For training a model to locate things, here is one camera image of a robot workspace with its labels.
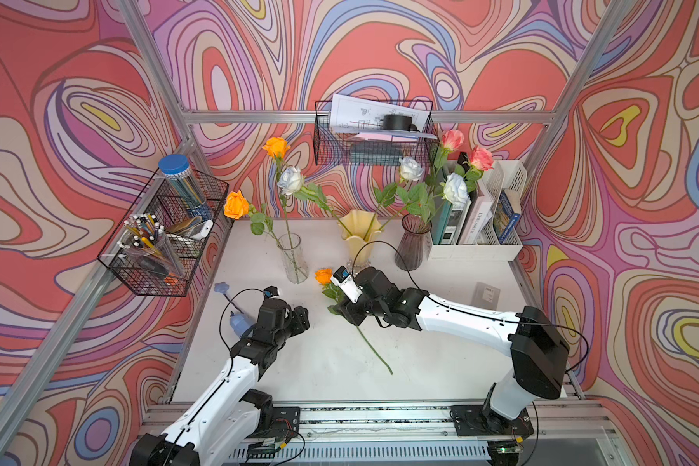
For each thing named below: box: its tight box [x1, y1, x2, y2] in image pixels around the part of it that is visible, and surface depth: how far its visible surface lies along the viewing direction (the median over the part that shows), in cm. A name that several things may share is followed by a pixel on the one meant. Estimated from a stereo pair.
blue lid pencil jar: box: [158, 153, 207, 210], surface depth 74 cm
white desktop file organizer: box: [428, 159, 528, 262], surface depth 101 cm
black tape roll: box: [382, 114, 421, 134], surface depth 84 cm
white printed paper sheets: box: [330, 93, 437, 136], surface depth 88 cm
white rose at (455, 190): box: [397, 171, 471, 226], surface depth 72 cm
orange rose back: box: [262, 136, 300, 283], surface depth 84 cm
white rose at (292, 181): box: [278, 166, 353, 237], surface depth 73 cm
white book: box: [458, 178, 496, 245], surface depth 95 cm
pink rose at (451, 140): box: [433, 129, 466, 194], surface depth 85 cm
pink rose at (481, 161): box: [454, 145, 495, 194], surface depth 78 cm
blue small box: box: [493, 190, 521, 245], surface depth 104 cm
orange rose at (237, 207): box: [223, 190, 303, 281], surface depth 76 cm
